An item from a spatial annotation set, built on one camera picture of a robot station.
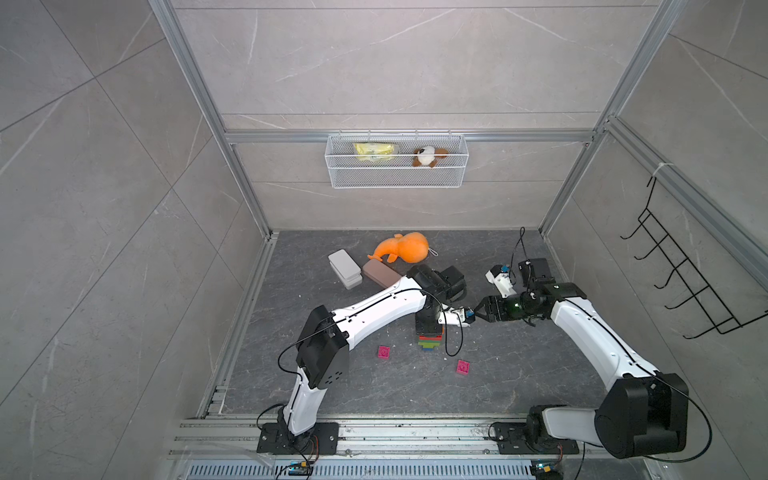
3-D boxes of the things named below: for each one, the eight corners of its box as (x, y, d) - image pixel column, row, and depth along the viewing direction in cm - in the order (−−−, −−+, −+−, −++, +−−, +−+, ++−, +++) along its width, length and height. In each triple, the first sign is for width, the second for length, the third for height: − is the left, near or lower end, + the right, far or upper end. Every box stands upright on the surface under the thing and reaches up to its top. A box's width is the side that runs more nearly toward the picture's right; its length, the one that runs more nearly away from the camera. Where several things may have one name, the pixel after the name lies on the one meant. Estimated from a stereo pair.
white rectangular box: (348, 291, 104) (346, 283, 100) (328, 263, 112) (326, 254, 108) (365, 282, 106) (364, 274, 102) (344, 255, 114) (342, 246, 110)
